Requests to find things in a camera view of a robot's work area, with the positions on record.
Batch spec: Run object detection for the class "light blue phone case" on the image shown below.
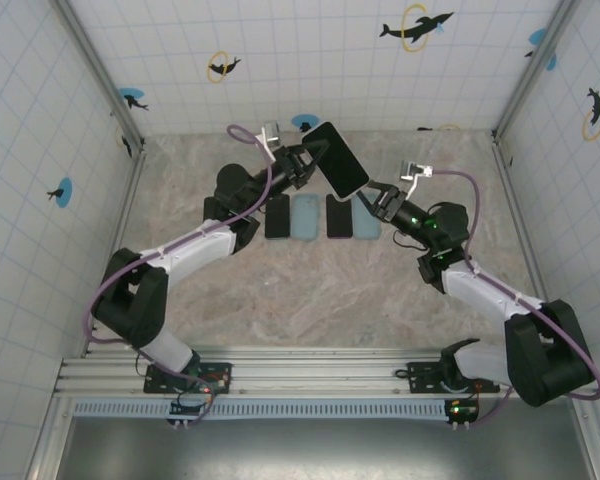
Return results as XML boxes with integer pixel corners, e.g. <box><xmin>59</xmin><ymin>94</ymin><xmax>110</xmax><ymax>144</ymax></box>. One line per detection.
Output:
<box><xmin>352</xmin><ymin>194</ymin><xmax>383</xmax><ymax>242</ymax></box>
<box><xmin>291</xmin><ymin>193</ymin><xmax>317</xmax><ymax>242</ymax></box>

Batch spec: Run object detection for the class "large black smartphone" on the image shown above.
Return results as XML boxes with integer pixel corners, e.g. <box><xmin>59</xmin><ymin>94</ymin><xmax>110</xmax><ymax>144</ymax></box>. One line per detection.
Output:
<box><xmin>301</xmin><ymin>121</ymin><xmax>371</xmax><ymax>200</ymax></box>

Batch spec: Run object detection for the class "penguin blue oval sticker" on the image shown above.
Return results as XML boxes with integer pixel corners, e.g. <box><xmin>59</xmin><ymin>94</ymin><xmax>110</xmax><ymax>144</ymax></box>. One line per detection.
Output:
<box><xmin>291</xmin><ymin>113</ymin><xmax>320</xmax><ymax>133</ymax></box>

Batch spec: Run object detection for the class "shark blue oval sticker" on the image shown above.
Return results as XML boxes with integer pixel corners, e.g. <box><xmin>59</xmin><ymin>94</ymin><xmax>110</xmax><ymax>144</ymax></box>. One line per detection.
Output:
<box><xmin>117</xmin><ymin>87</ymin><xmax>150</xmax><ymax>112</ymax></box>

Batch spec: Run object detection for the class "seal blue oval sticker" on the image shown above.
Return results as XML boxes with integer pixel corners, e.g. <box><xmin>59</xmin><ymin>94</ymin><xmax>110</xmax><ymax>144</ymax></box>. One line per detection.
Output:
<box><xmin>46</xmin><ymin>177</ymin><xmax>74</xmax><ymax>209</ymax></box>

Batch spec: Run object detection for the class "black controller box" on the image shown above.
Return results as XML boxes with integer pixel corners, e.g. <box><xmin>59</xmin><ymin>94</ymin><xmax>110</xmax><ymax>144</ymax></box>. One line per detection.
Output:
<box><xmin>167</xmin><ymin>398</ymin><xmax>216</xmax><ymax>430</ymax></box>
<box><xmin>443</xmin><ymin>398</ymin><xmax>480</xmax><ymax>431</ymax></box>

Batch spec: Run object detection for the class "small circuit board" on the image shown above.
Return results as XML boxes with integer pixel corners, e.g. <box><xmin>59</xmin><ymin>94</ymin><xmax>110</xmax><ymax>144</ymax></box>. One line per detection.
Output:
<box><xmin>195</xmin><ymin>370</ymin><xmax>232</xmax><ymax>395</ymax></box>

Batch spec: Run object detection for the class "blue patch sticker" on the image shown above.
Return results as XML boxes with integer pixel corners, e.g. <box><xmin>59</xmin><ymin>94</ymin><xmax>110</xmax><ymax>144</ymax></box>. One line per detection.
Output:
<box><xmin>524</xmin><ymin>28</ymin><xmax>559</xmax><ymax>71</ymax></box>

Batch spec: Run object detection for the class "grey metal sheet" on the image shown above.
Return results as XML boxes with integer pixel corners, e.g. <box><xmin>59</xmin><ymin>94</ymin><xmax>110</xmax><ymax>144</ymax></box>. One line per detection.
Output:
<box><xmin>54</xmin><ymin>416</ymin><xmax>596</xmax><ymax>480</ymax></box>

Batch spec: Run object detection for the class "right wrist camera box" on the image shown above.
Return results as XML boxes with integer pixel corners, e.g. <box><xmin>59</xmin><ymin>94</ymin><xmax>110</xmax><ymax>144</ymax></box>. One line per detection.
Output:
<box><xmin>399</xmin><ymin>159</ymin><xmax>434</xmax><ymax>197</ymax></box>

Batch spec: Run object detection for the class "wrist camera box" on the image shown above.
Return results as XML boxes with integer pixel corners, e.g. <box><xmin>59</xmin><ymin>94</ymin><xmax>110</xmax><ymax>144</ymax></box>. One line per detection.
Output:
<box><xmin>399</xmin><ymin>159</ymin><xmax>434</xmax><ymax>197</ymax></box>
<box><xmin>261</xmin><ymin>121</ymin><xmax>285</xmax><ymax>151</ymax></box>

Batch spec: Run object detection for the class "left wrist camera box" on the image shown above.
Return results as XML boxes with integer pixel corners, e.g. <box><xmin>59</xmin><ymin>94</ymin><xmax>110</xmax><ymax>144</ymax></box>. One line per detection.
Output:
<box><xmin>261</xmin><ymin>121</ymin><xmax>285</xmax><ymax>151</ymax></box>

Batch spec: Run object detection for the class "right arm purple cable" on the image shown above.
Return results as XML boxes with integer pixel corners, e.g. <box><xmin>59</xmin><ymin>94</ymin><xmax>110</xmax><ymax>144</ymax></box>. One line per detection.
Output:
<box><xmin>427</xmin><ymin>168</ymin><xmax>600</xmax><ymax>429</ymax></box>

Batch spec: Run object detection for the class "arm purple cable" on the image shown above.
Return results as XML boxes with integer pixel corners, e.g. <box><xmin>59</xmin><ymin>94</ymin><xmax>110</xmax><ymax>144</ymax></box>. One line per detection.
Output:
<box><xmin>84</xmin><ymin>123</ymin><xmax>276</xmax><ymax>427</ymax></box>
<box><xmin>427</xmin><ymin>168</ymin><xmax>600</xmax><ymax>429</ymax></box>

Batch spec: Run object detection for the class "aluminium floor rail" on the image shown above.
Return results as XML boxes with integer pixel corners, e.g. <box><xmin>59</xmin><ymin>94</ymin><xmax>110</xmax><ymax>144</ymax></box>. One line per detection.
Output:
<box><xmin>490</xmin><ymin>132</ymin><xmax>567</xmax><ymax>357</ymax></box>
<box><xmin>82</xmin><ymin>149</ymin><xmax>149</xmax><ymax>357</ymax></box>

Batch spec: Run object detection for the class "seal yellow ring sticker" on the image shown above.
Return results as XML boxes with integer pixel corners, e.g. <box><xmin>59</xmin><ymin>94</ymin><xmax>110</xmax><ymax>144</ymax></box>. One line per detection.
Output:
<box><xmin>114</xmin><ymin>123</ymin><xmax>134</xmax><ymax>159</ymax></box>

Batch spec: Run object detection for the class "dolphin yellow ring sticker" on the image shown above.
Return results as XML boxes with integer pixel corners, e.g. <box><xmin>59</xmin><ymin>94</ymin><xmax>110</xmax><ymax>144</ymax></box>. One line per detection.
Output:
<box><xmin>207</xmin><ymin>49</ymin><xmax>243</xmax><ymax>84</ymax></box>

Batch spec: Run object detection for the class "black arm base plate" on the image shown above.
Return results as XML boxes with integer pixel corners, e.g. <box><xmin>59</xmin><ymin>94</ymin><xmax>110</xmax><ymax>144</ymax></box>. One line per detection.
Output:
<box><xmin>407</xmin><ymin>360</ymin><xmax>501</xmax><ymax>395</ymax></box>
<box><xmin>143</xmin><ymin>360</ymin><xmax>234</xmax><ymax>396</ymax></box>

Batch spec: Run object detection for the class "whale and dolphin ring sticker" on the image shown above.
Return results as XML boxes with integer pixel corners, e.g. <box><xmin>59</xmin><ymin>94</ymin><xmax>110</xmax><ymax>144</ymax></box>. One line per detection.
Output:
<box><xmin>378</xmin><ymin>3</ymin><xmax>455</xmax><ymax>54</ymax></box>

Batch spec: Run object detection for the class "aluminium frame post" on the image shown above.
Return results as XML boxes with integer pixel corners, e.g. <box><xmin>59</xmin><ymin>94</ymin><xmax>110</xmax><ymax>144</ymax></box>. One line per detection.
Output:
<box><xmin>25</xmin><ymin>397</ymin><xmax>77</xmax><ymax>480</ymax></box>
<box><xmin>49</xmin><ymin>0</ymin><xmax>147</xmax><ymax>154</ymax></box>
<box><xmin>571</xmin><ymin>397</ymin><xmax>600</xmax><ymax>480</ymax></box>
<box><xmin>492</xmin><ymin>0</ymin><xmax>581</xmax><ymax>139</ymax></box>

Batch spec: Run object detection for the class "wide aluminium mounting rail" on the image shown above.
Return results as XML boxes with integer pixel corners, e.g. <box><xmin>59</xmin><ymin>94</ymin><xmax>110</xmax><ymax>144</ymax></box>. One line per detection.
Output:
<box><xmin>53</xmin><ymin>347</ymin><xmax>600</xmax><ymax>399</ymax></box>

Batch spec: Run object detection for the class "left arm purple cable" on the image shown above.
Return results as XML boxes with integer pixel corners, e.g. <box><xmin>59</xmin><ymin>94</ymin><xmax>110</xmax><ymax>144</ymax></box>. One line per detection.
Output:
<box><xmin>84</xmin><ymin>123</ymin><xmax>276</xmax><ymax>427</ymax></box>

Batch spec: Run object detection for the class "otter yellow ring sticker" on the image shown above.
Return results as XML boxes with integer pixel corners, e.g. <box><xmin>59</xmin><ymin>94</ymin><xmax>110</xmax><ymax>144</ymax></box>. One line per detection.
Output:
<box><xmin>581</xmin><ymin>87</ymin><xmax>600</xmax><ymax>142</ymax></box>

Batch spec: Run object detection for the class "white slotted cable duct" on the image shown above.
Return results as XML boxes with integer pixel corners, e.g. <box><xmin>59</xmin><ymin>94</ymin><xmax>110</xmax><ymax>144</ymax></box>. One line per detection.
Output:
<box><xmin>72</xmin><ymin>398</ymin><xmax>454</xmax><ymax>420</ymax></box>

